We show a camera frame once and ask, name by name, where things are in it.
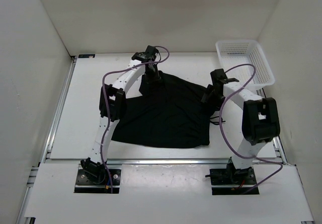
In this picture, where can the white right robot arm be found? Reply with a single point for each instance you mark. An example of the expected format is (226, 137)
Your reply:
(260, 120)

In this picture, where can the black shorts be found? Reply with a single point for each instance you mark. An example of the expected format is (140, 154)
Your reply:
(167, 114)

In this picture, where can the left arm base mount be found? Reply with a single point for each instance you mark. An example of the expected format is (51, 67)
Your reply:
(94, 178)

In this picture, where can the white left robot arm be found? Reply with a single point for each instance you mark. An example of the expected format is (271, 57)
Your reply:
(112, 106)

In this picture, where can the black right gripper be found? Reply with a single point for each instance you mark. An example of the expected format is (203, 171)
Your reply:
(207, 97)

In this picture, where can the aluminium left rail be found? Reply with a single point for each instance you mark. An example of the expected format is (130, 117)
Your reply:
(58, 111)

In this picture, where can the aluminium front rail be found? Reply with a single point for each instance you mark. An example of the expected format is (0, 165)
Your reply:
(154, 161)

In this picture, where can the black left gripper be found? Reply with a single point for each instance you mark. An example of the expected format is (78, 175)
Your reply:
(155, 78)

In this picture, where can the white plastic basket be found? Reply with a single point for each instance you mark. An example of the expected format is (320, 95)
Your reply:
(245, 59)

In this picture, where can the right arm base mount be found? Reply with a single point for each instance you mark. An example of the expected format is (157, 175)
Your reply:
(230, 181)

